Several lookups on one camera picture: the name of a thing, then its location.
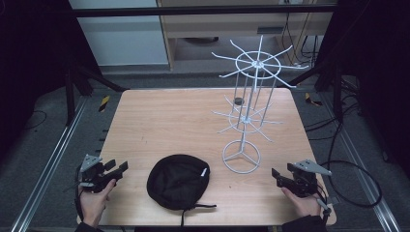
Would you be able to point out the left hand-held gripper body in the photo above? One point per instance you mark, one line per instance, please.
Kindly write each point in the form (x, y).
(93, 175)

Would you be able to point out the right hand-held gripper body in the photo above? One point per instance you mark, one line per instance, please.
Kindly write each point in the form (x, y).
(301, 182)

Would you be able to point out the person's right hand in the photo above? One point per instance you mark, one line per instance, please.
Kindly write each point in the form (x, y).
(303, 203)

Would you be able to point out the person's left hand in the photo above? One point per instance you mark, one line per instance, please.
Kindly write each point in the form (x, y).
(95, 203)

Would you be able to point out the grey right gripper plug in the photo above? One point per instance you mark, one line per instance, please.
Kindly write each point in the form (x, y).
(326, 206)

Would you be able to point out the black knit hat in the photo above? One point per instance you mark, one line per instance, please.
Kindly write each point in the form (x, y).
(177, 182)

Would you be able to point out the black metal stand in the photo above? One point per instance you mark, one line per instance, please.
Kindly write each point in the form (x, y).
(335, 87)
(72, 90)

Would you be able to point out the small dark round disc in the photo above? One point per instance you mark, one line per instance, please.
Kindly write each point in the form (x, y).
(239, 101)

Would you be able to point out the white cabinet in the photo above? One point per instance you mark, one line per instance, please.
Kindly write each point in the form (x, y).
(122, 35)

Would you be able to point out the black curtain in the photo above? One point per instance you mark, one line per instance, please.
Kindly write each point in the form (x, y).
(32, 58)
(377, 64)

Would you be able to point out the light wooden desk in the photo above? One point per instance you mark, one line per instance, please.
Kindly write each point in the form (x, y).
(225, 24)

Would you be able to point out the black horizontal bar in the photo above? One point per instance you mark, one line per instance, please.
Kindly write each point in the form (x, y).
(193, 10)

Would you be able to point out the aluminium floor rail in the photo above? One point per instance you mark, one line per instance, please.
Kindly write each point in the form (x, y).
(48, 167)
(364, 174)

